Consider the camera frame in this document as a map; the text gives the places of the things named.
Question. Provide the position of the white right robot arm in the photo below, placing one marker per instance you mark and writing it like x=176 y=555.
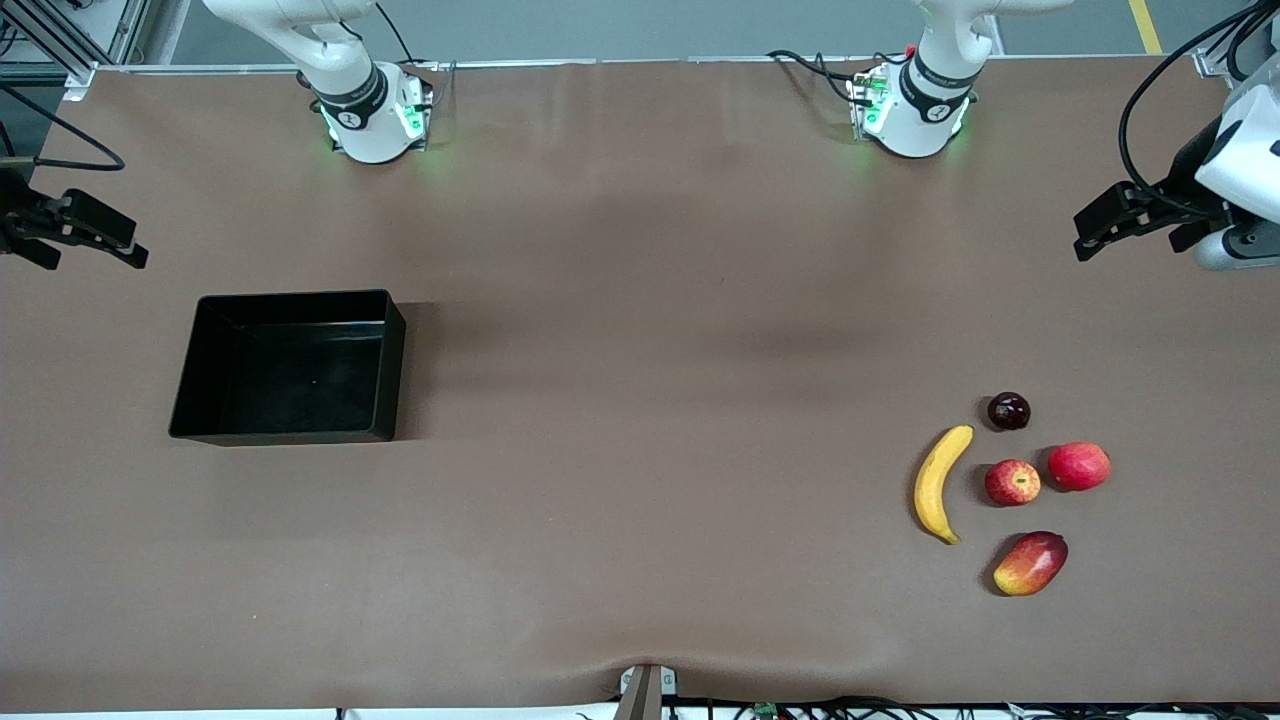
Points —
x=370 y=120

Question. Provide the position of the plain red apple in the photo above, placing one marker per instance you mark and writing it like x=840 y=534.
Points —
x=1079 y=466

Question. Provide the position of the red yellow mango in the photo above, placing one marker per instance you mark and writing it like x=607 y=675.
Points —
x=1030 y=564

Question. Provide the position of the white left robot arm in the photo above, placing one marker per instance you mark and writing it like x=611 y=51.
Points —
x=915 y=120

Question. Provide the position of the small red yellow apple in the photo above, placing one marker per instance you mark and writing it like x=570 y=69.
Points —
x=1012 y=483

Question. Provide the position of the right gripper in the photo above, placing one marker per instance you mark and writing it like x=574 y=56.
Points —
x=12 y=217

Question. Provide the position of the dark purple plum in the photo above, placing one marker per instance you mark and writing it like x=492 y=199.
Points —
x=1009 y=411

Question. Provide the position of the black plastic box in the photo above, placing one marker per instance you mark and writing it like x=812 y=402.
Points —
x=290 y=370

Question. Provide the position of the aluminium frame corner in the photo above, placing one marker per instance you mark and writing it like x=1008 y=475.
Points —
x=1215 y=62
x=80 y=80

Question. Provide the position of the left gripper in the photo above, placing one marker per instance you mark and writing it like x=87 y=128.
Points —
x=1187 y=167

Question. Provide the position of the small green circuit board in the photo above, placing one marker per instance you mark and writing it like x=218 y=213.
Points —
x=767 y=711

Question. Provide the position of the yellow banana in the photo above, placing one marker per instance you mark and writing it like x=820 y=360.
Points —
x=930 y=490

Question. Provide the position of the grey table clamp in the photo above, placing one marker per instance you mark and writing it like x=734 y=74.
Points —
x=645 y=690

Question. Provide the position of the brown table mat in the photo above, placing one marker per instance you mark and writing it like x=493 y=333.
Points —
x=640 y=560

